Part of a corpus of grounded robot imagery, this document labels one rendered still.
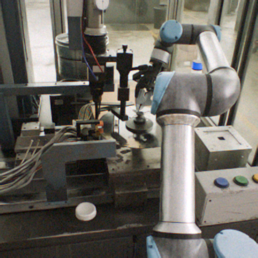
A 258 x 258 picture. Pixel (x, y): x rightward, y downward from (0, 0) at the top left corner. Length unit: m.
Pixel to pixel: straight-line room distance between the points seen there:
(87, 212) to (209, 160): 0.50
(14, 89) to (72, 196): 0.51
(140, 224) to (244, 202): 0.35
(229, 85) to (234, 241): 0.38
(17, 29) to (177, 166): 1.07
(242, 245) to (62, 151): 0.59
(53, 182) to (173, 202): 0.49
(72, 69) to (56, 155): 0.82
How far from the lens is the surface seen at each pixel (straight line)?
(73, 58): 1.71
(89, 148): 0.99
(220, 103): 0.79
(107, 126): 1.16
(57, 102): 1.50
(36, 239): 1.05
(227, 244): 0.75
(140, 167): 1.12
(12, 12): 1.53
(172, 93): 0.75
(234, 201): 1.06
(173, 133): 0.74
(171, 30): 1.11
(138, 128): 1.14
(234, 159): 1.25
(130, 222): 1.06
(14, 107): 1.64
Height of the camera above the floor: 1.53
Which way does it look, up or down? 31 degrees down
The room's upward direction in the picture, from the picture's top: 3 degrees clockwise
